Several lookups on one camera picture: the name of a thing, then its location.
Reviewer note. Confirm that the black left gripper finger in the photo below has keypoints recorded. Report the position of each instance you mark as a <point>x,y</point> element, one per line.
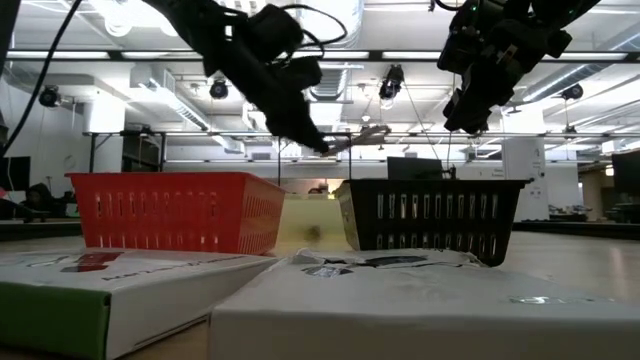
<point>295,132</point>
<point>310,127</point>

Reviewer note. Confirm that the black ceiling-hung reel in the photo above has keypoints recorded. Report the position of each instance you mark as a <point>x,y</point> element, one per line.
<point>391,82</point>
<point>49,96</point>
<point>219,90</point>
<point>572,92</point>

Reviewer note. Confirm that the black plastic slotted basket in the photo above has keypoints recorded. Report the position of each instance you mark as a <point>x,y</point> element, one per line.
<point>435,220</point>

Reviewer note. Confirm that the white box with gadget print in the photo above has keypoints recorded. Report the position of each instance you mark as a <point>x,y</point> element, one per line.
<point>400,320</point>

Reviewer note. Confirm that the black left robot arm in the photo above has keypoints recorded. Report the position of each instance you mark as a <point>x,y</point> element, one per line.
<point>190,22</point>

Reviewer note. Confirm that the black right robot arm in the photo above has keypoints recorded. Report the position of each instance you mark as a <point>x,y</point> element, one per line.
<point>565,10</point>

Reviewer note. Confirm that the person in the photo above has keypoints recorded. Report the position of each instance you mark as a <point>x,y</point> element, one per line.
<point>42,200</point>

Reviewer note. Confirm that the black wall screen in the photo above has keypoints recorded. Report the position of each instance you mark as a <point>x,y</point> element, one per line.
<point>14,173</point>

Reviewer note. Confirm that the white square column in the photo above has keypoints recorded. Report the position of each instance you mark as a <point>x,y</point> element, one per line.
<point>525,165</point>

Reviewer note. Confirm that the red plastic slotted basket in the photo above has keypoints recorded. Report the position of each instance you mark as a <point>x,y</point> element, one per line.
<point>170,210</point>

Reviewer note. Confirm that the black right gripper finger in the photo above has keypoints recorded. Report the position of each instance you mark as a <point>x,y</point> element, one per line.
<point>460,112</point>
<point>490,112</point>

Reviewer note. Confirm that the white box with marker print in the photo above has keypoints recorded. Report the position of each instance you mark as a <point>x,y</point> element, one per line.
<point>150,285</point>

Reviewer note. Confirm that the large dark screen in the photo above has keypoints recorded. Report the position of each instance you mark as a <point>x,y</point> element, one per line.
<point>627,172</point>

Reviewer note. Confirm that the black desk monitor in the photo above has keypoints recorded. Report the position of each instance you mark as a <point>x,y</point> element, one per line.
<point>412,169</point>

